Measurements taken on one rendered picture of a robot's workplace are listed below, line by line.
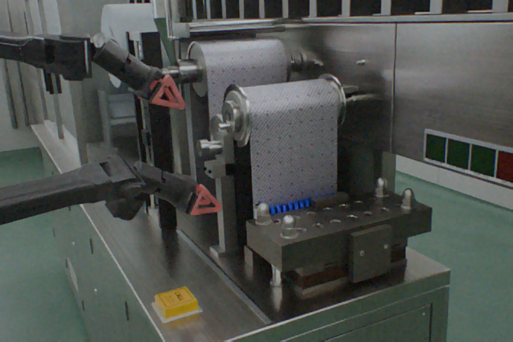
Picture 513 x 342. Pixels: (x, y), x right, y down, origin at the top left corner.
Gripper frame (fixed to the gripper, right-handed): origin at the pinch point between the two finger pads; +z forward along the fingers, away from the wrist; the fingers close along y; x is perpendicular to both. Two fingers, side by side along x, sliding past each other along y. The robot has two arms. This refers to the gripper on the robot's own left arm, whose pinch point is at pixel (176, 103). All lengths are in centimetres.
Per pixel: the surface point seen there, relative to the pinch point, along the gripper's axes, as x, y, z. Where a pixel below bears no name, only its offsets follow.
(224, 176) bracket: -7.6, -1.7, 20.9
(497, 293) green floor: 22, -59, 227
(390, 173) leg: 20, -6, 70
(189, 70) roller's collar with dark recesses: 11.3, -21.6, 6.2
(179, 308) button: -35.4, 18.9, 16.9
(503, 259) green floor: 45, -83, 253
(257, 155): 0.4, 6.4, 20.7
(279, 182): -1.9, 6.5, 29.9
